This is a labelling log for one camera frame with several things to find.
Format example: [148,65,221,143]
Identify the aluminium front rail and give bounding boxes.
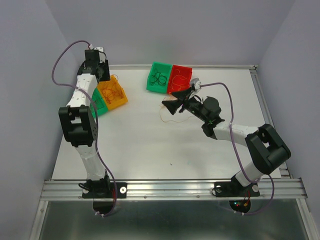
[40,178,308,202]

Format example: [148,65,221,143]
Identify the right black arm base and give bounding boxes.
[211,180,260,214]

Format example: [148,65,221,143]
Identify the orange plastic bin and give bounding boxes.
[97,74,128,111]

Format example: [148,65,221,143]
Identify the green plastic bin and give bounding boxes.
[146,61,173,94]
[91,88,109,116]

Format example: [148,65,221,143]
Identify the orange thin wire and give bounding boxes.
[169,68,191,92]

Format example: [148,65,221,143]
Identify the small reddish wires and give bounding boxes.
[92,98,105,112]

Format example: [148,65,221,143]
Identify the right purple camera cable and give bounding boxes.
[199,82,276,217]

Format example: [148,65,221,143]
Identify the left green plastic bin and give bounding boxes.
[91,88,109,116]

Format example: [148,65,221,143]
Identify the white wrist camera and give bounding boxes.
[94,47,107,63]
[189,77,201,98]

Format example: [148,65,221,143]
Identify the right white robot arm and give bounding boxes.
[162,88,291,195]

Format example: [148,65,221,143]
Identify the right green plastic bin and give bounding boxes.
[146,61,173,94]

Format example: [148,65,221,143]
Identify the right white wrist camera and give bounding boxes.
[189,77,201,98]

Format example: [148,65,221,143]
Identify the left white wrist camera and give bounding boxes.
[94,47,107,63]

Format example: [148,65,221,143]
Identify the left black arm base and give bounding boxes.
[78,182,128,218]

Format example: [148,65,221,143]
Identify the red plastic bin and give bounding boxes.
[166,65,193,95]

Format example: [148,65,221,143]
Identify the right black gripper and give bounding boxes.
[162,86,209,123]

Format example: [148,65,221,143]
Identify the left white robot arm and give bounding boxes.
[58,47,111,198]

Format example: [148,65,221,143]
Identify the black thin wire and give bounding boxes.
[149,67,169,88]

